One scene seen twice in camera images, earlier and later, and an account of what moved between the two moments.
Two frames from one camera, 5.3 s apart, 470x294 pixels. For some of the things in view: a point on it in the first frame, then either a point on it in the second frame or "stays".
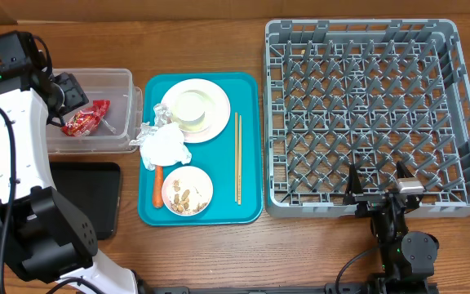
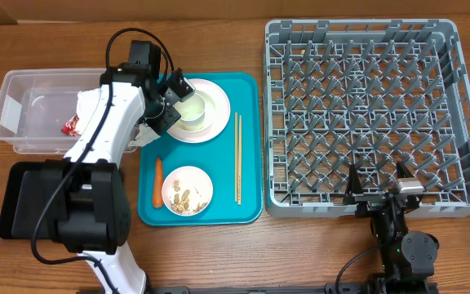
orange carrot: [158, 187] stays
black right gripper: [370, 202] stays
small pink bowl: [187, 190] stays
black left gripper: [76, 96] -> [161, 123]
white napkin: [164, 146] -> [87, 101]
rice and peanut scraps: [182, 206] stays
